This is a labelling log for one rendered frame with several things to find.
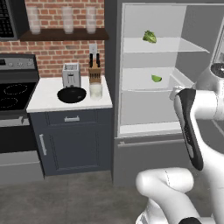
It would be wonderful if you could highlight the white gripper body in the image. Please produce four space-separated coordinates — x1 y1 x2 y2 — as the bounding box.
169 86 183 102

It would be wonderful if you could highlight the green lemon wedge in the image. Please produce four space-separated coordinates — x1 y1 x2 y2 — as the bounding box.
150 73 164 83

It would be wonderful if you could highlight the glass fridge shelf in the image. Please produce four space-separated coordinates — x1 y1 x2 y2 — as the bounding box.
121 66 196 92
122 36 211 54

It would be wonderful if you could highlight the grey open fridge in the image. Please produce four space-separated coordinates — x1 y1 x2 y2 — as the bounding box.
104 0 224 188

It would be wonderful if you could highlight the white glass of lemonade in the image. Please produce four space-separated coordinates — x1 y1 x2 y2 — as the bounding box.
88 81 104 102

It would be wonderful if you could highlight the black bowl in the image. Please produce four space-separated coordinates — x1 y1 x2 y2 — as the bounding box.
56 86 88 104

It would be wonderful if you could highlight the green lettuce head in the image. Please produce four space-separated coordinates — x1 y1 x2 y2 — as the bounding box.
142 30 158 45

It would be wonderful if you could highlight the grey freezer drawer front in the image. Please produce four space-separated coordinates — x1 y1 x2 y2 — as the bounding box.
113 136 202 188

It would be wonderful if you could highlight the wooden knife block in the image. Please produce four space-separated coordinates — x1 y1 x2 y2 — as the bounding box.
87 66 102 85

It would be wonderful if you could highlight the silver toaster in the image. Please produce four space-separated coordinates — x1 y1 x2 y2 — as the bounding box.
61 62 81 88

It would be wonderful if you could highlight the clear glass jar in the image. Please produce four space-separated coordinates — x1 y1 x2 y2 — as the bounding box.
61 5 75 35
85 5 98 35
25 5 42 36

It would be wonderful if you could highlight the dark blue cupboard door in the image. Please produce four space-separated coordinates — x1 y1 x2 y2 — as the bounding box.
37 124 114 177

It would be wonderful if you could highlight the dark blue drawer front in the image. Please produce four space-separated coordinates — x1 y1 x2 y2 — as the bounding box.
45 108 99 127

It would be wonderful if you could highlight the black and silver stove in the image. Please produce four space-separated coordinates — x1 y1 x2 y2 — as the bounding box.
0 53 46 186

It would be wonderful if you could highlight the black microwave oven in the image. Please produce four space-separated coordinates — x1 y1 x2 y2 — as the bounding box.
0 0 31 41

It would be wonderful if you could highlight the white wall socket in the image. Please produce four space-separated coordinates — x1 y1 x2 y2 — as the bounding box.
88 43 98 55

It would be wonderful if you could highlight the silver drawer handle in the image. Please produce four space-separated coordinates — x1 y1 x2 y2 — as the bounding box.
64 115 81 123

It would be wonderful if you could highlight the dark wooden wall shelf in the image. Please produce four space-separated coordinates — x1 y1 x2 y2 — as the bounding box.
19 27 110 42

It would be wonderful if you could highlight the silver cupboard door handle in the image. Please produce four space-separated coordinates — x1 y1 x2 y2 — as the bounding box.
38 133 48 157

